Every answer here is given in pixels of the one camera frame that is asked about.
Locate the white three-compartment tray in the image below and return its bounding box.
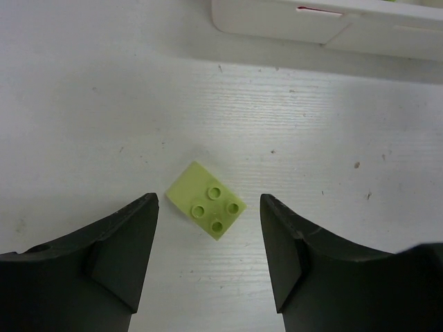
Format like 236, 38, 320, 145
211, 0, 442, 61

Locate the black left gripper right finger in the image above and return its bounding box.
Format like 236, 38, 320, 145
260, 194, 442, 331

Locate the green square lego plate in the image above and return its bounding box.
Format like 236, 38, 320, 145
165, 161, 246, 240

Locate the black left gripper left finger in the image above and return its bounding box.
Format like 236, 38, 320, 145
1, 193, 159, 331

